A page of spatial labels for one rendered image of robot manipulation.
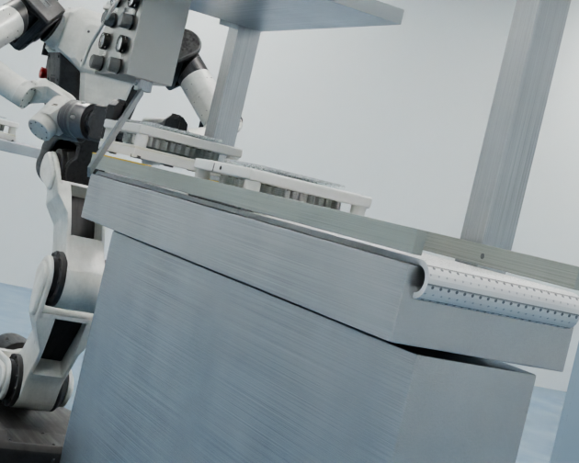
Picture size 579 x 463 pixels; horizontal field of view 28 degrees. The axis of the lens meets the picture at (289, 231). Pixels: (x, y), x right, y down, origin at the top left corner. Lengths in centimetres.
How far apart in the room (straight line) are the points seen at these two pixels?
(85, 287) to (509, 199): 141
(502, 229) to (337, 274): 35
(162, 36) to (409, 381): 121
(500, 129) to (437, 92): 628
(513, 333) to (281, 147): 621
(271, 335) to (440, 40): 641
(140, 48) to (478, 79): 592
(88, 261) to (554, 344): 163
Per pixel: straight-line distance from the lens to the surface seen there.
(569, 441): 493
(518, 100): 181
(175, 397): 209
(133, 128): 246
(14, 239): 742
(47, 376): 311
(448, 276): 144
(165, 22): 247
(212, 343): 198
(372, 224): 152
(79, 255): 297
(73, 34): 310
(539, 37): 183
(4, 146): 394
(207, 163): 209
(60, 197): 304
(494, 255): 174
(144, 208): 226
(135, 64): 244
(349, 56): 785
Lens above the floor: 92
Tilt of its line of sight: 2 degrees down
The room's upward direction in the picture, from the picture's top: 13 degrees clockwise
